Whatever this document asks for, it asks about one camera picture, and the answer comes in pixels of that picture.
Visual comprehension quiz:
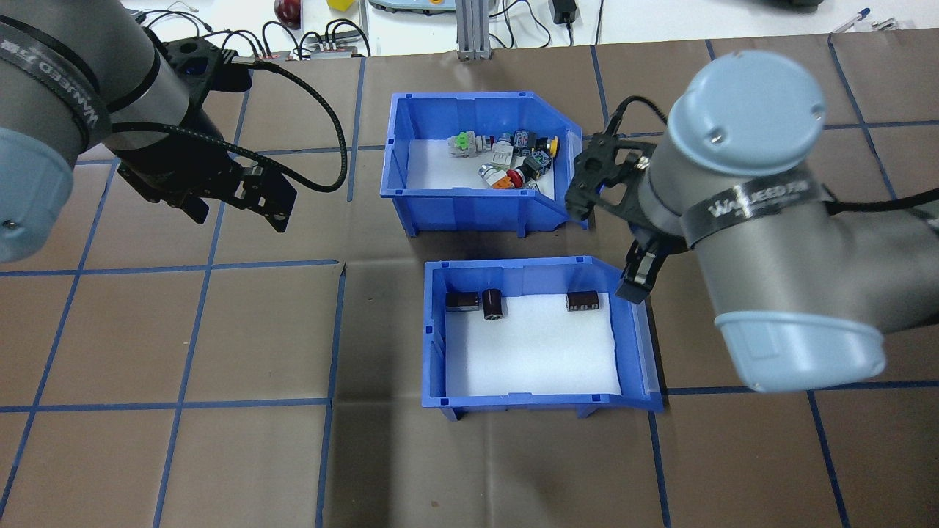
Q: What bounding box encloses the blue bin with capacitors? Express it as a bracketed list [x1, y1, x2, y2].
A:
[422, 255, 665, 421]

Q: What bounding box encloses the blue bin with push buttons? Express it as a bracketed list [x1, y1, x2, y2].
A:
[380, 90, 588, 239]

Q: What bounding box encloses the red push button grey block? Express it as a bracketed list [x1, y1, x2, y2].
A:
[508, 153, 549, 187]

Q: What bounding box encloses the silver push button orange base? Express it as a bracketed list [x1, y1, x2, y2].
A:
[478, 163, 514, 191]

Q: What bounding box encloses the blue white pen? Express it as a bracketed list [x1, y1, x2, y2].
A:
[831, 7, 872, 34]

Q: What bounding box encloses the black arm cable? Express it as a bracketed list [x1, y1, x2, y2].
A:
[607, 95, 939, 217]
[110, 59, 349, 193]

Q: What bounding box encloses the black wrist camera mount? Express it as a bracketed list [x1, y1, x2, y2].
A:
[158, 37, 254, 96]
[565, 132, 657, 221]

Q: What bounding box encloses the black printed arm strap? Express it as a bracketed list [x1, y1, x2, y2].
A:
[679, 172, 837, 246]
[0, 18, 114, 151]

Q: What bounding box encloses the yellow push button switch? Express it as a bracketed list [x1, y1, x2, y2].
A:
[497, 129, 560, 158]

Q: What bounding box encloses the green push button switch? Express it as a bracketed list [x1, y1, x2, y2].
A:
[447, 131, 491, 158]

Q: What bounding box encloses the aluminium extrusion post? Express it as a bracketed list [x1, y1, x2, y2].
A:
[456, 0, 492, 62]

